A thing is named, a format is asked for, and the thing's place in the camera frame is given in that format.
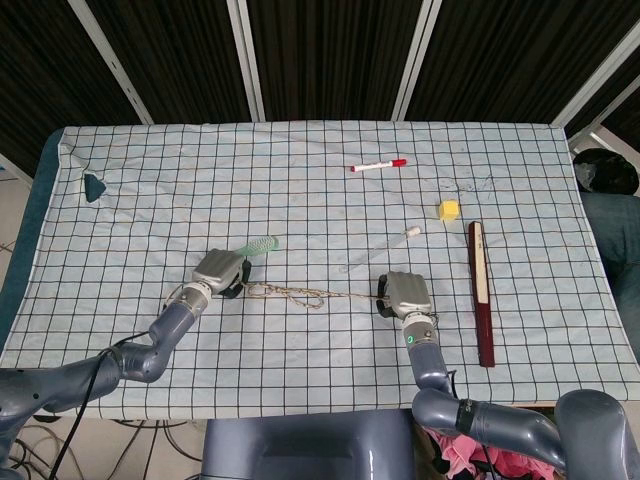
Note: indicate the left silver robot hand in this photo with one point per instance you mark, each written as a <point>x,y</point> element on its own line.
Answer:
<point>220,265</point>

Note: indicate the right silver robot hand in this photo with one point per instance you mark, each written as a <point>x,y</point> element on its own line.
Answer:
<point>407,292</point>

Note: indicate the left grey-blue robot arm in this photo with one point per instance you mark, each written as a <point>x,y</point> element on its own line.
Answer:
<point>170,325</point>

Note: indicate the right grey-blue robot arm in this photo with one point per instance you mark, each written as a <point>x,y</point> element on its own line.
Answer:
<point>427,357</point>

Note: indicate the green plastic comb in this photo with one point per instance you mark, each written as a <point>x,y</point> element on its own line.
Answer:
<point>262,244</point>

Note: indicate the clear glass test tube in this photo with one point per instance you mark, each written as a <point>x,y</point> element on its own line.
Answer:
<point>413,231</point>

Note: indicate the yellow cube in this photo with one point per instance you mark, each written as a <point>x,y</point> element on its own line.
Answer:
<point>449,211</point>

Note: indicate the blue checked tablecloth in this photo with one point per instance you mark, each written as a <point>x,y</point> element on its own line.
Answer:
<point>300,200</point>

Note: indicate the red white marker pen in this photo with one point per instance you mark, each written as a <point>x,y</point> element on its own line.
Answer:
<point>377,165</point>

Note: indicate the pink crumpled cloth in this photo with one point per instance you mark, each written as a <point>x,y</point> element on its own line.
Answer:
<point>455,452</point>

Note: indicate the grey-blue robot torso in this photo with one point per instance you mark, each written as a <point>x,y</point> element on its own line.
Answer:
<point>300,440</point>

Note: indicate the teal table pad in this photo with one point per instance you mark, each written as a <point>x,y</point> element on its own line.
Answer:
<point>30,210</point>

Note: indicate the black partition panel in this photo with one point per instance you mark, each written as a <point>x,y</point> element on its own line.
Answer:
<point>175,50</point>
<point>510,50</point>
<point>40,60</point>
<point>330,50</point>

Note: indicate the blue fabric seat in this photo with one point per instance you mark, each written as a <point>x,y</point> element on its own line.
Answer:
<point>620,235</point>

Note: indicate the black bag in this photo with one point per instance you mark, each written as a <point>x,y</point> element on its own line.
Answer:
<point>605,172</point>

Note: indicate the white partition foot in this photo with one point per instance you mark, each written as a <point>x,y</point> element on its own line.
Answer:
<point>595,134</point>

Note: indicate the white partition post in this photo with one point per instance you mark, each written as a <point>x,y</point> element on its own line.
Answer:
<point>415,60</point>
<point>114,60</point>
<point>600,80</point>
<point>251,60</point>

